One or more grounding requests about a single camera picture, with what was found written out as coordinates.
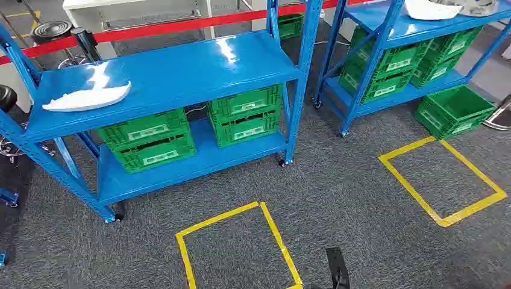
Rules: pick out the blue metal shelf rack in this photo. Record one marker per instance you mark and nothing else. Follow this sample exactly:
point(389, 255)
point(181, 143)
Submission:
point(415, 30)
point(167, 75)

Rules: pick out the black stanchion post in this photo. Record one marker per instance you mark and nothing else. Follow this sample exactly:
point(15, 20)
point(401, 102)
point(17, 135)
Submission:
point(86, 44)

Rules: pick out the chrome chair base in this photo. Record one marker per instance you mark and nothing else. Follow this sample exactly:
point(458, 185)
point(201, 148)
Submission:
point(499, 119)
point(8, 149)

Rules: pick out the white table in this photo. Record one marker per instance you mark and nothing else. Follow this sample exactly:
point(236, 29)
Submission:
point(84, 18)

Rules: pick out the white table leg panel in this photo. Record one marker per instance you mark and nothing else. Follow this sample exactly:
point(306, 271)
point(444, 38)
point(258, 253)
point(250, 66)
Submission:
point(259, 16)

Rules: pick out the grey plastic part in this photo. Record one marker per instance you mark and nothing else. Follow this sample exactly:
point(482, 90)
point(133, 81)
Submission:
point(475, 8)

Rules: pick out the red barrier belt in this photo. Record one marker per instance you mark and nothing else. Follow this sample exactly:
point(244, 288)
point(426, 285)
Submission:
point(159, 28)

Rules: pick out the yellow floor tape square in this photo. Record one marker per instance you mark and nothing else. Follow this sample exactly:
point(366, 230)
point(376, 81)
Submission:
point(281, 244)
point(445, 220)

